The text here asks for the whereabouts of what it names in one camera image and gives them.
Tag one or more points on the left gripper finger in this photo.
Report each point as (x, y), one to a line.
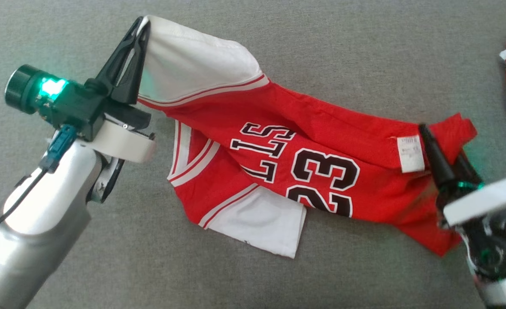
(130, 81)
(115, 64)

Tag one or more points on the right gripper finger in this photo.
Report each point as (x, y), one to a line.
(439, 163)
(469, 176)

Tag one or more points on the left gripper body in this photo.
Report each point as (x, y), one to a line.
(77, 107)

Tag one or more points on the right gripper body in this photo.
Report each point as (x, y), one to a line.
(484, 201)

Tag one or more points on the red number 23 basketball jersey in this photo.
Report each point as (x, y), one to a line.
(321, 128)

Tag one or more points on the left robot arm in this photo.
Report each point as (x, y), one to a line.
(42, 214)

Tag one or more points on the large grey sofa seat cushion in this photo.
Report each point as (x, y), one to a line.
(192, 279)

